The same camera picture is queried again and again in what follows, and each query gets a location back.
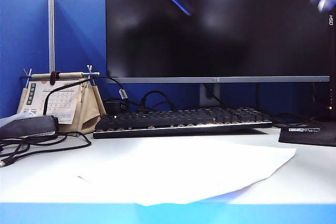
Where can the white printed paper sheet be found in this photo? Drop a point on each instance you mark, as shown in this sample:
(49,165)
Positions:
(183,171)

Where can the black HSD side monitor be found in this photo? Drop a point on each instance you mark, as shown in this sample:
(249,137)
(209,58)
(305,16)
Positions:
(333,51)

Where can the large black computer monitor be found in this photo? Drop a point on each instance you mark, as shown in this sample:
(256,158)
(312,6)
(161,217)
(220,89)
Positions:
(210,45)

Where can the grey monitor stand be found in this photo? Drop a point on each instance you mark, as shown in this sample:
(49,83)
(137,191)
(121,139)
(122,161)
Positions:
(210,95)

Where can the black power adapter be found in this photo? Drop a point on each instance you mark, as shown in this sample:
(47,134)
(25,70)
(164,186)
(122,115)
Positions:
(113,107)

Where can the black mechanical keyboard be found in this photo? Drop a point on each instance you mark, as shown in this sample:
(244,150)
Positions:
(197,121)

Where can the wooden organizer rod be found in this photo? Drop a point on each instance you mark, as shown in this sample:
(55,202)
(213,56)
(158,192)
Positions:
(71,75)

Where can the black mouse pad with label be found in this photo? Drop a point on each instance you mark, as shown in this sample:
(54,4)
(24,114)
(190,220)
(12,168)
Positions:
(307,136)

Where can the beige desk calendar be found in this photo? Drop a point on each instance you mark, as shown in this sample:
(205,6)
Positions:
(89,113)

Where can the black soft pouch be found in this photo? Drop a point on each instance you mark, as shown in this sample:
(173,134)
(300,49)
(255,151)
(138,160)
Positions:
(26,127)

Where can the gold usb plug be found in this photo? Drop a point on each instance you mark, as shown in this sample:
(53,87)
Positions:
(4,163)

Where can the aluminium partition post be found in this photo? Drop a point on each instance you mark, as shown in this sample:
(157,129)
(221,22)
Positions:
(51,37)

